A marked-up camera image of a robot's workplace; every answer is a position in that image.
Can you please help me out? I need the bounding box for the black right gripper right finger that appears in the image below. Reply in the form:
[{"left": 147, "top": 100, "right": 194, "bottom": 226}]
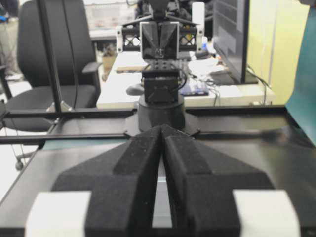
[{"left": 161, "top": 125, "right": 301, "bottom": 237}]

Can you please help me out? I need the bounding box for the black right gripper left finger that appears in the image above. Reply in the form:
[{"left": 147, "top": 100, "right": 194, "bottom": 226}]
[{"left": 25, "top": 124, "right": 162, "bottom": 237}]

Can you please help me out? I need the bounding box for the opposite gripper black white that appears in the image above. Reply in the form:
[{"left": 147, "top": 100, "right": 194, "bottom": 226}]
[{"left": 116, "top": 20, "right": 203, "bottom": 59}]

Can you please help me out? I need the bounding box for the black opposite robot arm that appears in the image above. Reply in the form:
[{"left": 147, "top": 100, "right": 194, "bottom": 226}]
[{"left": 25, "top": 67, "right": 301, "bottom": 237}]

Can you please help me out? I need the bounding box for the cardboard box with items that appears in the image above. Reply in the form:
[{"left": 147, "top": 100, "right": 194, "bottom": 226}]
[{"left": 102, "top": 44, "right": 117, "bottom": 74}]

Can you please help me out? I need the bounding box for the grey computer mouse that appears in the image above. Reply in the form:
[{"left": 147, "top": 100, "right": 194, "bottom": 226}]
[{"left": 126, "top": 84, "right": 144, "bottom": 96}]

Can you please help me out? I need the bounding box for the blue white box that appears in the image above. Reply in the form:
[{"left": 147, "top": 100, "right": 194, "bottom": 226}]
[{"left": 179, "top": 80, "right": 209, "bottom": 97}]

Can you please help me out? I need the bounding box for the white office desk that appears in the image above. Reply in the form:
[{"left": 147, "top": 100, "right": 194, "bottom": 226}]
[{"left": 97, "top": 52, "right": 276, "bottom": 109}]

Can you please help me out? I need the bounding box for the black computer monitor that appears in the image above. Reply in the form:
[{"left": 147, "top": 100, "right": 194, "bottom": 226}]
[{"left": 213, "top": 0, "right": 258, "bottom": 84}]

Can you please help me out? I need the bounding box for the black office chair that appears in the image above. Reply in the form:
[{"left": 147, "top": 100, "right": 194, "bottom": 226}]
[{"left": 3, "top": 0, "right": 101, "bottom": 132}]

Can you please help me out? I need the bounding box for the teal backdrop sheet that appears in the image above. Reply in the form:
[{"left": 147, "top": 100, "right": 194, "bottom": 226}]
[{"left": 285, "top": 5, "right": 316, "bottom": 147}]

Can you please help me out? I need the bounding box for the black metal frame pole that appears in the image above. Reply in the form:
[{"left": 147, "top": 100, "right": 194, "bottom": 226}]
[{"left": 36, "top": 0, "right": 62, "bottom": 113}]

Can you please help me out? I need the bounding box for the black cable on pole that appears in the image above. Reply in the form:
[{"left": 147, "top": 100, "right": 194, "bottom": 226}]
[{"left": 60, "top": 0, "right": 79, "bottom": 111}]

